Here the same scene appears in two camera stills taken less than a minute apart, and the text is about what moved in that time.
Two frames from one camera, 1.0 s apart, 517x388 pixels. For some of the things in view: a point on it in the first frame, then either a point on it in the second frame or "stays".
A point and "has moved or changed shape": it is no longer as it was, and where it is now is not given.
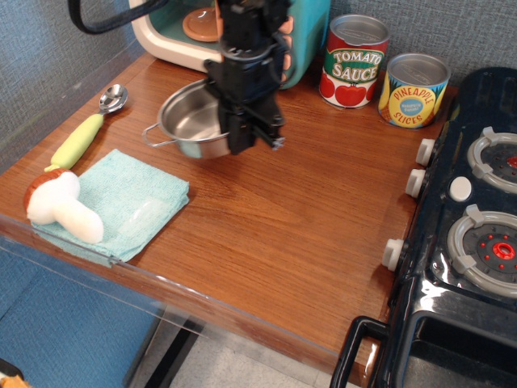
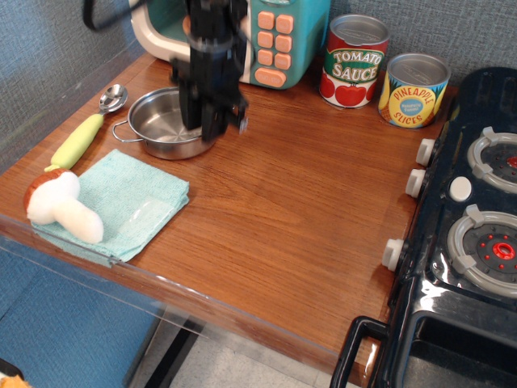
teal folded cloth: [132, 199] stays
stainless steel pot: [191, 117] has moved or changed shape
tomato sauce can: [354, 60] stays
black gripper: [247, 82] → [215, 70]
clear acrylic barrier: [73, 318] stays
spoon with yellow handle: [113, 97] stays
